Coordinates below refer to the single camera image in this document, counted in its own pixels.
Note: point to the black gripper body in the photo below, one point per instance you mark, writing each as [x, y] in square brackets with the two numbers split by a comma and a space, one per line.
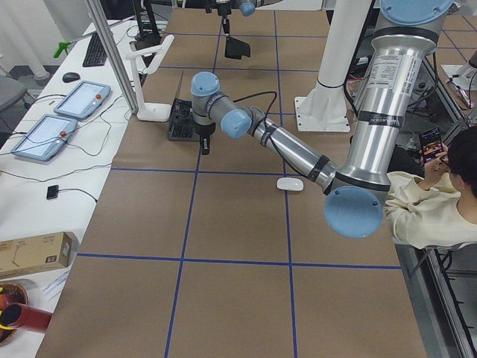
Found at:
[223, 10]
[204, 131]

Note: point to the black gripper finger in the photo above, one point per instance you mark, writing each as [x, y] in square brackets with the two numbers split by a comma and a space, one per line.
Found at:
[205, 145]
[225, 22]

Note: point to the grey laptop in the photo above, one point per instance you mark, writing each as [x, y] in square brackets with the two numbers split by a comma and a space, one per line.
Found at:
[181, 126]

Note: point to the black mouse pad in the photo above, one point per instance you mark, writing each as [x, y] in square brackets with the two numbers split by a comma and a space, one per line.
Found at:
[236, 49]

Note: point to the white wireless mouse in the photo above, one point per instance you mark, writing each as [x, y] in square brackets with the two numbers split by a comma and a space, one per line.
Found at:
[290, 184]

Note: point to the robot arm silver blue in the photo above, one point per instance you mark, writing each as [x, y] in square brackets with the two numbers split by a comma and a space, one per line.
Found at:
[405, 33]
[246, 7]

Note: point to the white desk lamp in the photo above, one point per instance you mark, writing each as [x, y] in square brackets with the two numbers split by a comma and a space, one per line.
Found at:
[149, 108]

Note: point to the black computer mouse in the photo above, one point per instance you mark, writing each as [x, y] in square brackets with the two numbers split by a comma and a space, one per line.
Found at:
[70, 77]

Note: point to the upper blue teach pendant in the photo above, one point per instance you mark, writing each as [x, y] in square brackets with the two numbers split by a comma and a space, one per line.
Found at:
[83, 100]

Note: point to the blue teach pendant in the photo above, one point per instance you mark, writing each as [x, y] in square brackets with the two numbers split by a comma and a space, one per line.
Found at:
[46, 138]
[83, 100]

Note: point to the black keyboard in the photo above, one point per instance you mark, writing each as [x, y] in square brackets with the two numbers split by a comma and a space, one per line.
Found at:
[95, 53]

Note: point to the small black puck device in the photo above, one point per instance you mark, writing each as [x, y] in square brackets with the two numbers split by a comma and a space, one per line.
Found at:
[52, 192]

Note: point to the lower blue teach pendant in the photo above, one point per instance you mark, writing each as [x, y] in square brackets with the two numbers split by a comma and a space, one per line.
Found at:
[46, 138]

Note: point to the cardboard box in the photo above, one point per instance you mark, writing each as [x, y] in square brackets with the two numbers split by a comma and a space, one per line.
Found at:
[36, 254]

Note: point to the smartphone in hand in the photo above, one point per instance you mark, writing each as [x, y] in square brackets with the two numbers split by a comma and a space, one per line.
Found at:
[431, 144]

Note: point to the person in cream sweater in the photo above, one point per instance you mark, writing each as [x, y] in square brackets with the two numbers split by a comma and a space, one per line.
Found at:
[437, 209]

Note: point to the red bottle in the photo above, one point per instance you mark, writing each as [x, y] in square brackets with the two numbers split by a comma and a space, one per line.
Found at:
[22, 316]

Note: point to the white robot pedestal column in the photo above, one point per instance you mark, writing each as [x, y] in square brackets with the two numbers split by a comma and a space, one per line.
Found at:
[324, 109]

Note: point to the aluminium frame post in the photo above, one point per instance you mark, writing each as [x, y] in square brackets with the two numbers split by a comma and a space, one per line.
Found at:
[106, 36]

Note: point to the green handled tool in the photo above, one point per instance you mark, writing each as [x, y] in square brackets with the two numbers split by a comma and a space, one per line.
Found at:
[62, 47]

